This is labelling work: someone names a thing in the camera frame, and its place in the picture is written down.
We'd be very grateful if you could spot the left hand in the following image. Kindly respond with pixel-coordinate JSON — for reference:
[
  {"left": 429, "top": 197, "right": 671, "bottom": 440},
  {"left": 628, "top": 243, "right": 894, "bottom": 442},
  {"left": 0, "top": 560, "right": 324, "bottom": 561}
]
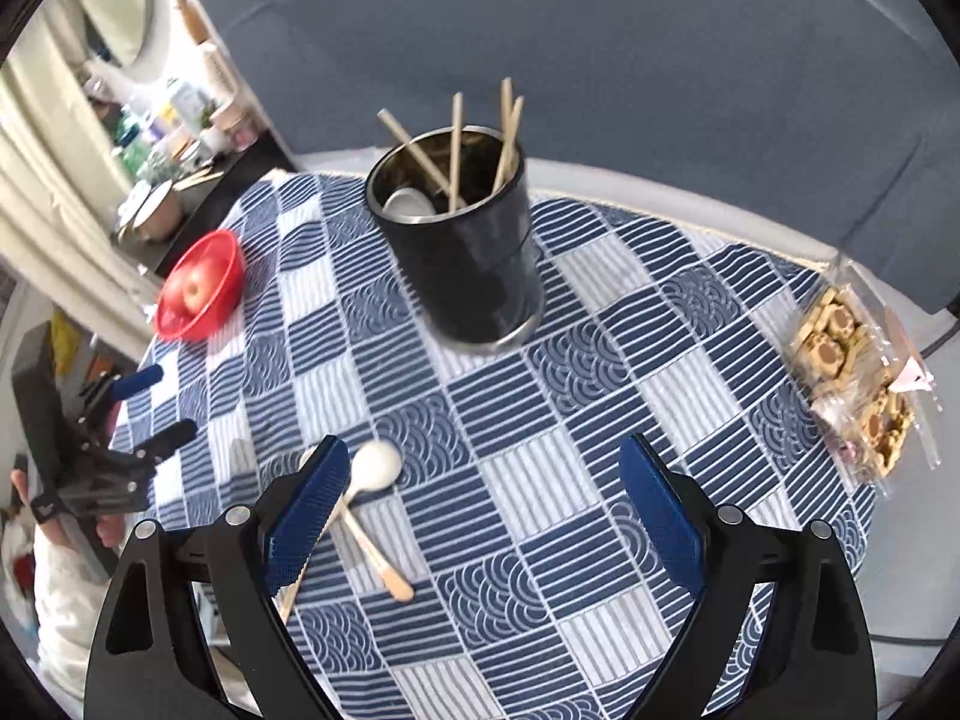
[{"left": 10, "top": 466, "right": 130, "bottom": 550}]

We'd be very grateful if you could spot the small potted plant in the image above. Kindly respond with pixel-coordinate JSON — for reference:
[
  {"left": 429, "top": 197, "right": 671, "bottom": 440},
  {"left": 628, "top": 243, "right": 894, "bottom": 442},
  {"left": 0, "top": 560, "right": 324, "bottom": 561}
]
[{"left": 199, "top": 101, "right": 223, "bottom": 156}]

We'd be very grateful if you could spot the wooden hairbrush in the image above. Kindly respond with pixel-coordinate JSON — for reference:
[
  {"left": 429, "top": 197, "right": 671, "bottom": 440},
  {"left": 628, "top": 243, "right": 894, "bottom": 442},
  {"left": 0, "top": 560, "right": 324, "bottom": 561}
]
[{"left": 176, "top": 0, "right": 239, "bottom": 101}]

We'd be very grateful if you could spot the black cylindrical utensil holder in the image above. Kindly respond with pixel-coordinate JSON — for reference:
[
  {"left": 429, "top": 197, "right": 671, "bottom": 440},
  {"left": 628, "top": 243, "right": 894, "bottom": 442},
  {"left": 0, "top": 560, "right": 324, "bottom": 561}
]
[{"left": 364, "top": 125, "right": 545, "bottom": 355}]

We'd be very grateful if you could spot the white ceramic spoon long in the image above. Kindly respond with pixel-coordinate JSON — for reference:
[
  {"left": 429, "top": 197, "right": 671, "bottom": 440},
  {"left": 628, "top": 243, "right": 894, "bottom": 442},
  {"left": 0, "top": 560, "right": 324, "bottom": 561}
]
[{"left": 382, "top": 187, "right": 436, "bottom": 220}]

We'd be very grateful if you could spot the wooden chopstick bundle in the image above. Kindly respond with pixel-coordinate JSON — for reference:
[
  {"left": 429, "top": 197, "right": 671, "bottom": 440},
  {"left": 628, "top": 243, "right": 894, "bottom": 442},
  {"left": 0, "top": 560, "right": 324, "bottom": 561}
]
[
  {"left": 500, "top": 96, "right": 524, "bottom": 188},
  {"left": 493, "top": 76, "right": 514, "bottom": 192}
]

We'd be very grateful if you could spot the red apple front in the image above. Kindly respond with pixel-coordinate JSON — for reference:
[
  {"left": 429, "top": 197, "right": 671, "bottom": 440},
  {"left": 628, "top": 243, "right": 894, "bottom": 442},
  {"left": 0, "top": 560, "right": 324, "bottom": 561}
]
[{"left": 184, "top": 259, "right": 226, "bottom": 316}]

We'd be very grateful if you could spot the spoon with cartoon print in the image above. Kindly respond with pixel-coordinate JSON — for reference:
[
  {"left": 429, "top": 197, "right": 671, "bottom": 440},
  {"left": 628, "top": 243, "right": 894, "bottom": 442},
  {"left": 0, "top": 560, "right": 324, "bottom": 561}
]
[{"left": 298, "top": 443, "right": 417, "bottom": 605}]

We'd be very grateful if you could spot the clear snack box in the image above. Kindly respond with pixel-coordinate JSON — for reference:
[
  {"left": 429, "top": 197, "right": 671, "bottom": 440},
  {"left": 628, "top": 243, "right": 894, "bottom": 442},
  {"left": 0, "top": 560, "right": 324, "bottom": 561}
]
[{"left": 786, "top": 255, "right": 942, "bottom": 497}]

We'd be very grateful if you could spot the red apple back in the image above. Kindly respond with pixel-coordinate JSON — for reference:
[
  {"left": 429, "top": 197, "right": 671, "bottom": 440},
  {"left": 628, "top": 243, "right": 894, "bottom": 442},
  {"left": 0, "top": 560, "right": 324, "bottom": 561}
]
[{"left": 161, "top": 271, "right": 187, "bottom": 316}]

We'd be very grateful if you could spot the beige mug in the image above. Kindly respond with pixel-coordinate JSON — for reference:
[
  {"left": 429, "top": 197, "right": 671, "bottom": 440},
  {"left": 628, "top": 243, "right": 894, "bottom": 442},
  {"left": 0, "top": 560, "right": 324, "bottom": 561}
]
[{"left": 114, "top": 181, "right": 184, "bottom": 242}]

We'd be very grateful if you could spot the plain white spoon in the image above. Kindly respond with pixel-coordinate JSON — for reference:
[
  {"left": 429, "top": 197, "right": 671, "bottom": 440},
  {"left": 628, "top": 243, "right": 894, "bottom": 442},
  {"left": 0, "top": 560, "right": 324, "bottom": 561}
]
[{"left": 329, "top": 440, "right": 404, "bottom": 522}]

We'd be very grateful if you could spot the blue white patterned tablecloth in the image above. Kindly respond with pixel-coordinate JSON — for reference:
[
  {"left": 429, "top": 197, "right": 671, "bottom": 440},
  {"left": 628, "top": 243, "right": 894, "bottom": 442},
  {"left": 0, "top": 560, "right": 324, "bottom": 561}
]
[{"left": 114, "top": 174, "right": 875, "bottom": 718}]

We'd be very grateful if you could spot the dark side shelf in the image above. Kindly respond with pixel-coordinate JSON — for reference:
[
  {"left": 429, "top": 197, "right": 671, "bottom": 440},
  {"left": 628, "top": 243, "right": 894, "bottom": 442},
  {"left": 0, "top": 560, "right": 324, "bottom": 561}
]
[{"left": 110, "top": 133, "right": 295, "bottom": 277}]

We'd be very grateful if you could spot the grey fabric backdrop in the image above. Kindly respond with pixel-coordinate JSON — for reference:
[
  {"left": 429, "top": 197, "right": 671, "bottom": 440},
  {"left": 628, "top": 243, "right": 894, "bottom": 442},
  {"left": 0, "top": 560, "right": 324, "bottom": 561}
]
[{"left": 200, "top": 0, "right": 958, "bottom": 310}]

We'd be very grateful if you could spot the red apple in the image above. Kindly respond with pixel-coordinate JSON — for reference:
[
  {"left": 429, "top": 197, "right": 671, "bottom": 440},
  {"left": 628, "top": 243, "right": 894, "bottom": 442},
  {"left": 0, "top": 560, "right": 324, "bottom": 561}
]
[
  {"left": 161, "top": 271, "right": 187, "bottom": 316},
  {"left": 184, "top": 259, "right": 226, "bottom": 316}
]

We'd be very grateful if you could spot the red plastic basket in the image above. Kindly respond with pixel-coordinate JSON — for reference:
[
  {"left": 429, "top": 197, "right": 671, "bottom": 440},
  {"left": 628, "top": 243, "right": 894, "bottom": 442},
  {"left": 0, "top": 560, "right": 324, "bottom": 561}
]
[{"left": 155, "top": 229, "right": 245, "bottom": 343}]

